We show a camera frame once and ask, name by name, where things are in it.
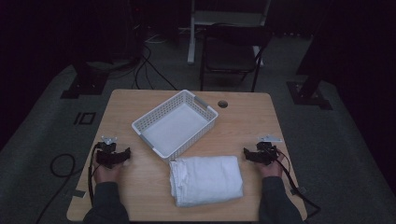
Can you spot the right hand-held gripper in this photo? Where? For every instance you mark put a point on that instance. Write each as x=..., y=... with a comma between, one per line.
x=263, y=154

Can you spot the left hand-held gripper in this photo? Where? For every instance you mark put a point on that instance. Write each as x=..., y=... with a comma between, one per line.
x=109, y=155

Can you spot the white towel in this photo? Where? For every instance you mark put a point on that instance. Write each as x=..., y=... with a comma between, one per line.
x=207, y=180

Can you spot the white plastic basket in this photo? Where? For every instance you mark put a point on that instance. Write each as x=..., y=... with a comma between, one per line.
x=176, y=129

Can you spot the person's right hand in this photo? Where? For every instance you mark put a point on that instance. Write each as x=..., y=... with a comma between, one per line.
x=271, y=170

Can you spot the person's left hand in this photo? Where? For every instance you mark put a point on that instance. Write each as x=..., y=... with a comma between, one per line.
x=106, y=174

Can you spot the grey tape piece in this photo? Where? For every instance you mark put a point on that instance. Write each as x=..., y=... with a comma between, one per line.
x=78, y=193
x=298, y=190

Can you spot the black stand base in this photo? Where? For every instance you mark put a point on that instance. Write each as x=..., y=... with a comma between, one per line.
x=309, y=93
x=85, y=84

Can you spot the black folding chair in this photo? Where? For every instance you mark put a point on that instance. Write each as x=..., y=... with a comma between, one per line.
x=230, y=56

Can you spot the white metal desk frame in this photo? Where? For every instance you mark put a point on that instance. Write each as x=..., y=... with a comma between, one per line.
x=191, y=40

